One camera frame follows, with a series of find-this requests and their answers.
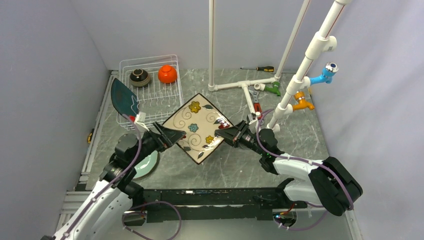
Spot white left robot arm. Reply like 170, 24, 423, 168
42, 122, 186, 240

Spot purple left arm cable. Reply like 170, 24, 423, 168
62, 114, 183, 240

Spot red-handled adjustable wrench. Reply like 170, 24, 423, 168
248, 89, 262, 113

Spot black yellow screwdriver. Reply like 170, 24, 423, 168
87, 128, 95, 144
240, 66, 275, 73

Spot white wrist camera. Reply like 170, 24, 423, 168
129, 112, 149, 133
246, 112, 262, 132

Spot white PVC pipe frame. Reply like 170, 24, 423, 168
207, 0, 353, 133

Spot orange plastic bowl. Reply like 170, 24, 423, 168
157, 65, 178, 84

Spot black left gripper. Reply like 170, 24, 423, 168
130, 120, 186, 166

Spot green plastic faucet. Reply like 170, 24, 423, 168
264, 81, 281, 96

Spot beige floral square plate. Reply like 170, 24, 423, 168
162, 93, 234, 165

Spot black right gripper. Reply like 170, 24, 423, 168
215, 120, 266, 156

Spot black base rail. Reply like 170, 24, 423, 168
122, 186, 307, 227

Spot teal square plate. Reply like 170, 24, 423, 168
110, 78, 139, 117

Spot blue plastic faucet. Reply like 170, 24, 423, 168
310, 62, 339, 85

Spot light green round plate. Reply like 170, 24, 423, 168
133, 150, 160, 179

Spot brown patterned bowl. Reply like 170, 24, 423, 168
129, 68, 151, 88

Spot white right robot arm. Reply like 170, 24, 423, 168
215, 121, 363, 216

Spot orange plastic faucet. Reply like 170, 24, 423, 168
292, 91, 315, 111

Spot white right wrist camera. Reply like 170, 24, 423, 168
246, 112, 262, 132

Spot white wire dish rack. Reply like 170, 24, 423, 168
118, 54, 184, 128

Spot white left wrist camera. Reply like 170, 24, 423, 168
129, 112, 149, 133

